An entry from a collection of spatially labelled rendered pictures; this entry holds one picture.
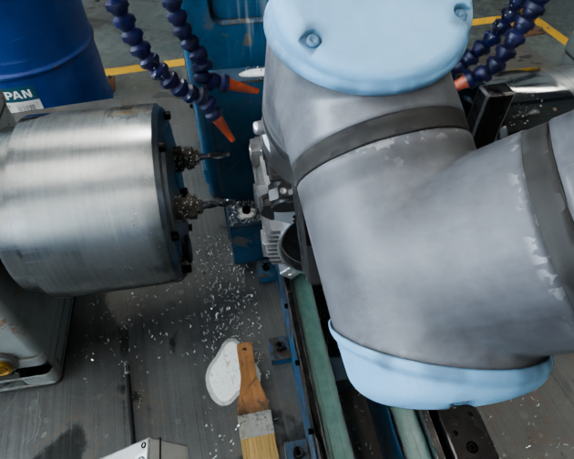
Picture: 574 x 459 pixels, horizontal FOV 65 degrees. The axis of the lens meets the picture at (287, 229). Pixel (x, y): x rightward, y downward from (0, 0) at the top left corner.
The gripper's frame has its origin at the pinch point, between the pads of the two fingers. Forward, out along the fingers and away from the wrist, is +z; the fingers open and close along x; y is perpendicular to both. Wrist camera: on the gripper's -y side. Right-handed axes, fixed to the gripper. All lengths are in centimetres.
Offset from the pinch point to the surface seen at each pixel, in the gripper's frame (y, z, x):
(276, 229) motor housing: -0.2, 3.9, 2.1
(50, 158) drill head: 10.1, -2.2, 26.9
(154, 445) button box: -20.2, -10.8, 16.4
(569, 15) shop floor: 173, 225, -255
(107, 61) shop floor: 163, 220, 75
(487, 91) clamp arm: 7.1, -14.7, -18.4
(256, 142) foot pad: 14.1, 9.5, 2.6
